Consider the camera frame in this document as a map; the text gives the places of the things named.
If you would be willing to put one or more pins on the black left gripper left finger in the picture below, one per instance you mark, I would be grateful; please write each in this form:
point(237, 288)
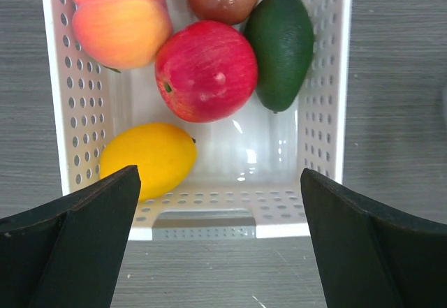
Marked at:
point(68, 252)

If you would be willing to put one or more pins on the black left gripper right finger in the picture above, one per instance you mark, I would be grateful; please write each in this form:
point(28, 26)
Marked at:
point(370, 254)

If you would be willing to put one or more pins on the yellow lemon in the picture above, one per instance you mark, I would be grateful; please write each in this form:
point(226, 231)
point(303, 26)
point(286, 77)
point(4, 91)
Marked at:
point(164, 154)

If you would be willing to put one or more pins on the red apple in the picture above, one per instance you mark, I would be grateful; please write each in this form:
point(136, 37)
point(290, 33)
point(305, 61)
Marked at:
point(206, 72)

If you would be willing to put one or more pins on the dark green avocado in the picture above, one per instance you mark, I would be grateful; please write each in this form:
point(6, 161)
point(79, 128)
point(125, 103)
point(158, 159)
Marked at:
point(282, 36)

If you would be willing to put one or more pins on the white perforated plastic basket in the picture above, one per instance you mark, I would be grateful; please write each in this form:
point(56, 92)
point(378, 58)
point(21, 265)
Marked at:
point(246, 180)

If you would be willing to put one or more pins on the peach fruit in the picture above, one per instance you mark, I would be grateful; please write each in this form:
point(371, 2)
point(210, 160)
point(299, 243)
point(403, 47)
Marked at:
point(121, 34)

